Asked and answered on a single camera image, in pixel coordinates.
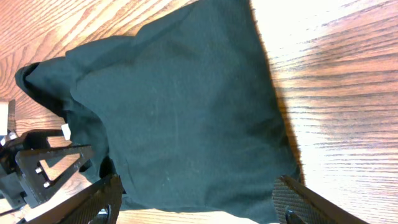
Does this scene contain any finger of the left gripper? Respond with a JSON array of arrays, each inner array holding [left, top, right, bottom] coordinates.
[[16, 145, 94, 204]]

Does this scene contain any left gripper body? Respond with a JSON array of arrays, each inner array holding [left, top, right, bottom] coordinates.
[[1, 129, 67, 208]]

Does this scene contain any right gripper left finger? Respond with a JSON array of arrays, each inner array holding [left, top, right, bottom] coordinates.
[[19, 174, 124, 224]]

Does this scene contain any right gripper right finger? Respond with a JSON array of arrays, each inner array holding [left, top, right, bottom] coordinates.
[[272, 175, 367, 224]]

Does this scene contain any black t-shirt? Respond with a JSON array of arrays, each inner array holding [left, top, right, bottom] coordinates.
[[15, 0, 300, 223]]

